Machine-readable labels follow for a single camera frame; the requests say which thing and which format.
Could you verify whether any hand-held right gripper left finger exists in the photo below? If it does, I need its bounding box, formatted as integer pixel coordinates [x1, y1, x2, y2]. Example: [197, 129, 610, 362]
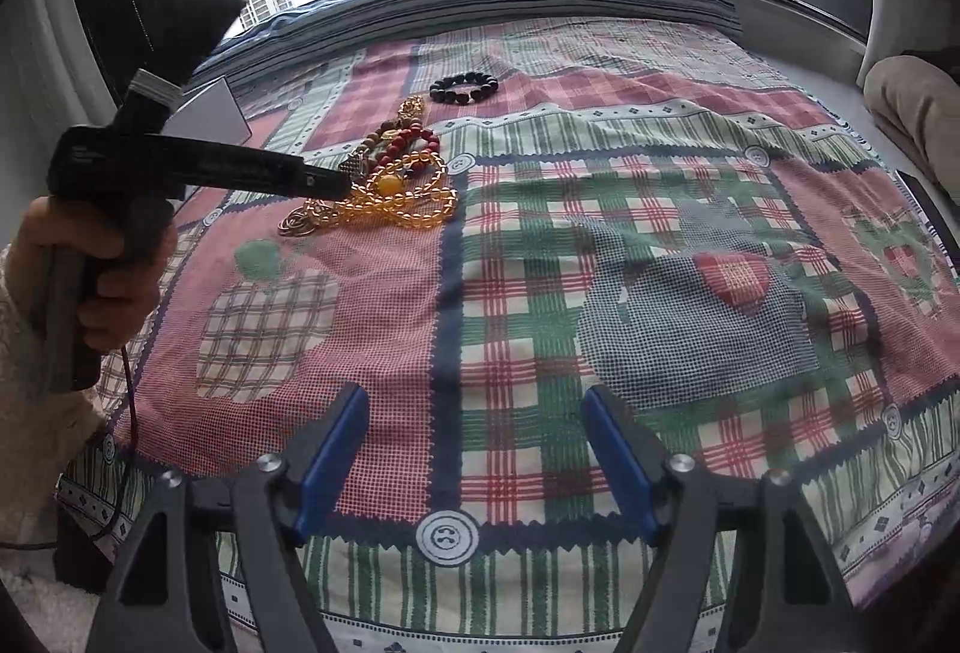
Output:
[84, 383, 370, 653]

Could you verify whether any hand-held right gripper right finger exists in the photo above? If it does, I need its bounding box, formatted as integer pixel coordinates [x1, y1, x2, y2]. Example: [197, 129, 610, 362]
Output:
[581, 385, 878, 653]

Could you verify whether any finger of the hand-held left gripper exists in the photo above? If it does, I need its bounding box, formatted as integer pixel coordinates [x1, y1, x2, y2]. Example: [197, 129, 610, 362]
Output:
[199, 139, 353, 202]

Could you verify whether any gold interlocked rings ornament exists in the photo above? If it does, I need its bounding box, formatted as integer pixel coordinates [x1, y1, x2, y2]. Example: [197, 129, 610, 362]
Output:
[277, 205, 332, 239]

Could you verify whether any white cardboard box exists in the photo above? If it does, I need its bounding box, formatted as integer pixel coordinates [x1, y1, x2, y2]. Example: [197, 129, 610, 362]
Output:
[180, 79, 253, 149]

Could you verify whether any brown wooden bead bracelet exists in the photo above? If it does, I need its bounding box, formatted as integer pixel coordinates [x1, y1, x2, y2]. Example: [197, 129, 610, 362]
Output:
[352, 124, 398, 174]

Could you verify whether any red and amber bead bracelet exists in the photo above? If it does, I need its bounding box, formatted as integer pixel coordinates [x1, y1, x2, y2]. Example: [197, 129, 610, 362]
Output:
[373, 127, 452, 197]

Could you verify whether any gold chain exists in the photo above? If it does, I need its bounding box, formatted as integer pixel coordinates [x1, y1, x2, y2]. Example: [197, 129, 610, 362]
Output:
[390, 96, 427, 133]

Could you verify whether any amber bead necklace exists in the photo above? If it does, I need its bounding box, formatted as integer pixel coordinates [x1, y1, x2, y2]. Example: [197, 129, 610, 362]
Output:
[328, 169, 460, 234]

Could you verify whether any black bead bracelet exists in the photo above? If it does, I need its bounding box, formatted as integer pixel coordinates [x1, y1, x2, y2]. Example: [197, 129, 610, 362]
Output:
[429, 70, 500, 106]

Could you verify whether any person's left forearm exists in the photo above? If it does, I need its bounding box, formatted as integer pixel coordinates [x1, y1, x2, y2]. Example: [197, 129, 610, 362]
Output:
[0, 240, 117, 553]

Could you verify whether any person's left hand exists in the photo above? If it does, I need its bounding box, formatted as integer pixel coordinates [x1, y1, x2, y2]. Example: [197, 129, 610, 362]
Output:
[15, 195, 179, 354]

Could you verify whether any plaid patchwork blanket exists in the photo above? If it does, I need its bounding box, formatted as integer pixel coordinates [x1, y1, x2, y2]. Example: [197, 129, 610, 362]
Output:
[56, 16, 960, 653]

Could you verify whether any beige pillow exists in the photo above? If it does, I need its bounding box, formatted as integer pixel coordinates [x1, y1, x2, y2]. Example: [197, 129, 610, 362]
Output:
[862, 53, 960, 206]

